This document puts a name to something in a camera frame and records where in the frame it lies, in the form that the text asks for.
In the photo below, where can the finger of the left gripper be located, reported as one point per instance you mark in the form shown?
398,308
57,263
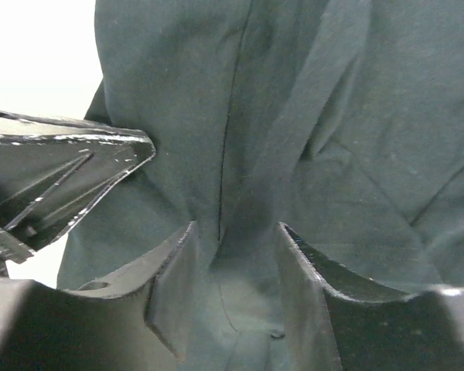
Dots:
13,249
54,171

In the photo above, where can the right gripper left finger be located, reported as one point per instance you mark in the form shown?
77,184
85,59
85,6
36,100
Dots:
135,318

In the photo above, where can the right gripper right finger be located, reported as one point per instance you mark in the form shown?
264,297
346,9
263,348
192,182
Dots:
336,319

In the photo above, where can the black t shirt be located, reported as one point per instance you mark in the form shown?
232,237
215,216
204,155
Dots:
342,119

